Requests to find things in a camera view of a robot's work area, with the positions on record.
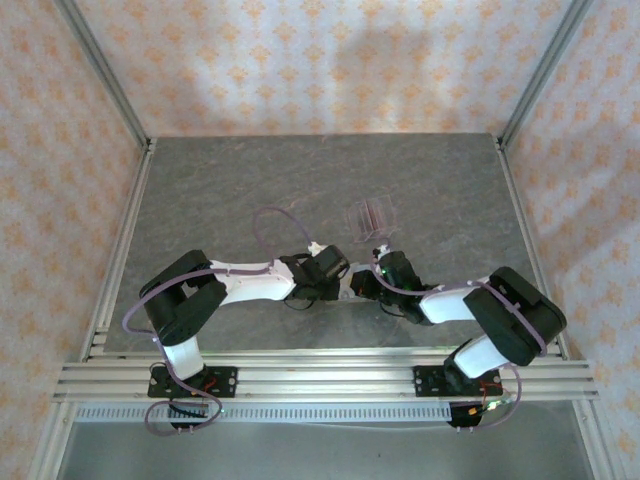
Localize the aluminium frame corner post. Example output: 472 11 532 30
54 0 154 151
499 0 596 149

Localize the clear acrylic card holder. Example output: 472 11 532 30
343 198 401 245

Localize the grey metal shelf panel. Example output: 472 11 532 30
57 422 599 480

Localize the white slotted cable duct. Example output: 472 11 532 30
74 403 454 424

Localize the grey card wallet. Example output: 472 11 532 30
338 262 374 301

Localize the aluminium frame leg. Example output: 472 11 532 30
572 399 619 480
27 399 76 480

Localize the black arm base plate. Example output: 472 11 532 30
147 366 239 399
413 364 501 399

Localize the aluminium triple frame rail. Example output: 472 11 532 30
52 357 601 402

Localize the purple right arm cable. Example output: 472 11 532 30
369 247 549 431

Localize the aluminium table side rail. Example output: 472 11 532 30
82 139 157 361
492 134 569 361

